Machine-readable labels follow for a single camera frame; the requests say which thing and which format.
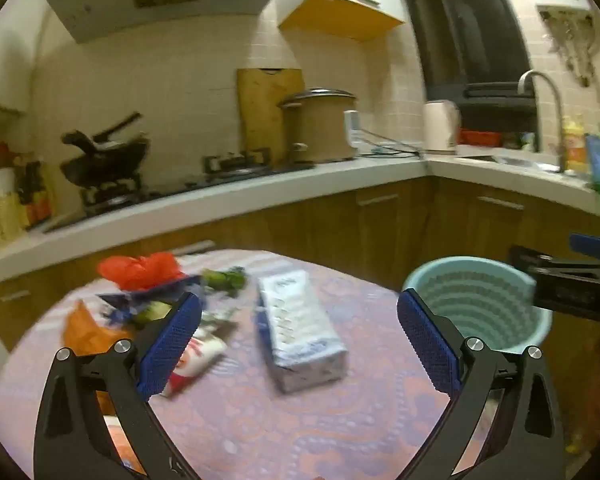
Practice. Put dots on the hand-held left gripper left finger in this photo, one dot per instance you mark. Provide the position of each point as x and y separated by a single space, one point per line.
170 345

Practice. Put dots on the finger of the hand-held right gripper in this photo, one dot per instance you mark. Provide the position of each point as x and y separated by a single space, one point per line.
592 246
535 257

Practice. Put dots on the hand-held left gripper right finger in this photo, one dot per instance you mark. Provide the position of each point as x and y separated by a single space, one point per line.
427 345

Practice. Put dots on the blue foil wrapper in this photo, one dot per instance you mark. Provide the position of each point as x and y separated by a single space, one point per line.
130 300

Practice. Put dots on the light blue plastic bin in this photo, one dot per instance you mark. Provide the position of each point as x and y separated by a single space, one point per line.
480 300

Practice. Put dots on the white dotted paper carton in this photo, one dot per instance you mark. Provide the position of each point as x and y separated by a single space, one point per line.
300 330

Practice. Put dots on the red white snack packet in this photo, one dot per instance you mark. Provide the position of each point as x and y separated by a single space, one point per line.
205 352

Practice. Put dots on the red plastic bag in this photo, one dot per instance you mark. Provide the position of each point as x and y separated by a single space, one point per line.
140 270

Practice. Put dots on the small green vegetable stem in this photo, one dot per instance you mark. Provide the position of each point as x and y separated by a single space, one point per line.
225 280

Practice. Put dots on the blue bottle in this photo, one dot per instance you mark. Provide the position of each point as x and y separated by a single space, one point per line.
597 160

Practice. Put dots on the metal sink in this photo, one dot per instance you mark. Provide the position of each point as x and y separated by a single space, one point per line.
505 161

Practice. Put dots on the yellow dish soap bottle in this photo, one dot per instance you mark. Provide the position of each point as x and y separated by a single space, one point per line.
574 145

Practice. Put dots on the red plastic basket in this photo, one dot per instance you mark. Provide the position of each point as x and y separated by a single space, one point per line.
480 136

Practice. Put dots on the metal faucet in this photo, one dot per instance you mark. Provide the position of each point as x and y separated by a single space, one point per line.
555 110

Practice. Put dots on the wooden base cabinets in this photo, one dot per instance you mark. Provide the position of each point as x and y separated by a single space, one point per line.
330 230

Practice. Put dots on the black gas stove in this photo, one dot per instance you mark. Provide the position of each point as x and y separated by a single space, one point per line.
180 192

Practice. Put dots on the white electric kettle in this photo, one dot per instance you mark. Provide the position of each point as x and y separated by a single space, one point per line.
440 130

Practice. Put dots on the black dish rack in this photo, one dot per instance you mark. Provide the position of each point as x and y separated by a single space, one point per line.
500 94

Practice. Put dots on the black wok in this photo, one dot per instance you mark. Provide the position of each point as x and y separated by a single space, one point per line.
105 160

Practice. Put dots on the dark sauce bottle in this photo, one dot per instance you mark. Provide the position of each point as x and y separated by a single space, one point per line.
42 195
26 195

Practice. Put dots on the cream woven basket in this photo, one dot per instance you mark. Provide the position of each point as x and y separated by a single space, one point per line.
0 220

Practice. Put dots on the dark window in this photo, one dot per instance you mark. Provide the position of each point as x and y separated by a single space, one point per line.
460 25

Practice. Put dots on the wooden cutting board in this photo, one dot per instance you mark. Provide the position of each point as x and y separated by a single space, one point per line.
260 110

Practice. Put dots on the grey range hood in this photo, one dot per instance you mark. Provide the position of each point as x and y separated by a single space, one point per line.
105 5

